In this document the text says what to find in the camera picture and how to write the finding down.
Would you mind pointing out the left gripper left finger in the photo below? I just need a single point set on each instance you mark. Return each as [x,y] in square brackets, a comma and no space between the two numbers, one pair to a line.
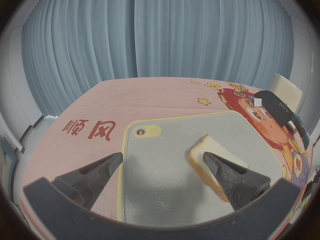
[93,175]

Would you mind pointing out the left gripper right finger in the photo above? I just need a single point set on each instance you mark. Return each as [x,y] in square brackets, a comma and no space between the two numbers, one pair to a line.
[233,180]

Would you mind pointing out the slice of bread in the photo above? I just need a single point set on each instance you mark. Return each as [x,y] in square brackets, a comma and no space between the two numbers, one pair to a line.
[200,159]

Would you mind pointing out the cutting board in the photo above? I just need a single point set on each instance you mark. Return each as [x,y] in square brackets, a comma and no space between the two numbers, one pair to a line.
[160,169]

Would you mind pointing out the white knife rest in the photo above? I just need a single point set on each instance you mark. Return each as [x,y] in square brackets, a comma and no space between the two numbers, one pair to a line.
[256,101]

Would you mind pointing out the blue curtain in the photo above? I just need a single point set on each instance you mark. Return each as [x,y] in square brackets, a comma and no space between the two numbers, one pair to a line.
[155,36]

